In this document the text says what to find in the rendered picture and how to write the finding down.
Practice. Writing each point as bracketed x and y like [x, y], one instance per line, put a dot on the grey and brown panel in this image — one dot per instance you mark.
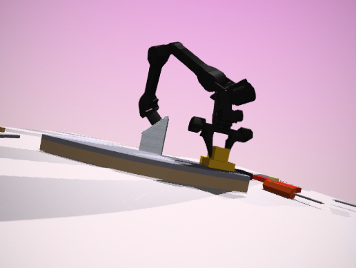
[143, 163]

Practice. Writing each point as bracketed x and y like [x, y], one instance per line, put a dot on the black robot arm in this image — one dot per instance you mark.
[226, 91]

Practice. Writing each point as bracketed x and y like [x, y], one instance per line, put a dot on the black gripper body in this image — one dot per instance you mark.
[197, 124]

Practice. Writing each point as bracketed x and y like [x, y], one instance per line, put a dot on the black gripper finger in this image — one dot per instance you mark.
[231, 140]
[207, 135]

